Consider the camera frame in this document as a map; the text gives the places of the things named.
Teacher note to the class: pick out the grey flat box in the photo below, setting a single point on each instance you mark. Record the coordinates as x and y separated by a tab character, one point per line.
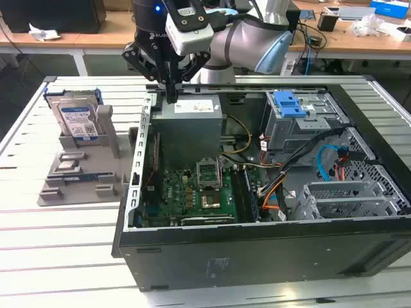
356	13

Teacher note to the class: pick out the black expansion slot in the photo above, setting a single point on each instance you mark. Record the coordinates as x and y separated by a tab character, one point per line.
208	220

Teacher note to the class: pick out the hard disk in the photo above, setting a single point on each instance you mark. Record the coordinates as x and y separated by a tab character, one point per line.
75	118

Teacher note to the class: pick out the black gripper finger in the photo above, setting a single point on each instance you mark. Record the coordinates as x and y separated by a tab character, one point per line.
192	65
146	64

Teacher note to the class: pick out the black RAM slot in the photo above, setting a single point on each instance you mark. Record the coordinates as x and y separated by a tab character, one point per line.
239	195

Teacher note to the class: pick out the blue cardboard box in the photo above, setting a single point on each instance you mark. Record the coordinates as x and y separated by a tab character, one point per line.
388	8

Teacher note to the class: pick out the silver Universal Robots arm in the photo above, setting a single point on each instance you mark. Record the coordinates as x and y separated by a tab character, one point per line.
244	41

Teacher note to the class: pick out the silver CPU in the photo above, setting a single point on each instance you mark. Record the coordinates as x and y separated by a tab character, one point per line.
68	165

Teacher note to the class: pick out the grey parts rack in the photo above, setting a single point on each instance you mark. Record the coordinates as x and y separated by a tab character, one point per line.
93	192

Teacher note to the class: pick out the blue plastic cage latch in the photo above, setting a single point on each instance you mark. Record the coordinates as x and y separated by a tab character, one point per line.
289	106

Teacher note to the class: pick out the CPU socket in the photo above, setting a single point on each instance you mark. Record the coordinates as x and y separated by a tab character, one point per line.
210	200

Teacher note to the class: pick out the blue RAM stick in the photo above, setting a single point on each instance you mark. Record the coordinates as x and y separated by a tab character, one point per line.
83	177

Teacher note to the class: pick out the grey metal drive cage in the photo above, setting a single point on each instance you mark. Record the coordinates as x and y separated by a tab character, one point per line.
289	134

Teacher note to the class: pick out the clear plastic bag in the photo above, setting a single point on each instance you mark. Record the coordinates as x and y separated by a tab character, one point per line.
366	25

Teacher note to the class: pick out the crumpled white paper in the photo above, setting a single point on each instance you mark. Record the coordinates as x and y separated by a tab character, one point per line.
45	33

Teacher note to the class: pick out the black open PC case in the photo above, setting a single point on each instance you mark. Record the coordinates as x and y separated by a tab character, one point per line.
257	256

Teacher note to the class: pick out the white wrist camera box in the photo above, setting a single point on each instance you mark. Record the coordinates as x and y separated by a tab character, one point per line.
192	41

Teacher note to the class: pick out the grey power supply unit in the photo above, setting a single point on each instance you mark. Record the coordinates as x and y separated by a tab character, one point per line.
186	134

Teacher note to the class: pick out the grey metal disk bay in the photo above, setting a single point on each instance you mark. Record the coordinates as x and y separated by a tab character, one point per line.
340	205

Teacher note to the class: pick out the green motherboard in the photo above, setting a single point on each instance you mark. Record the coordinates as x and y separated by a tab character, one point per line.
180	195

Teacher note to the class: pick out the dark RAM stick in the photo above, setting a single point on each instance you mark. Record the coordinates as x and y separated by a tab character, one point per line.
252	199

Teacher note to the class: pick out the small black box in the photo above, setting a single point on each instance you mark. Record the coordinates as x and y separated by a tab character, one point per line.
327	23

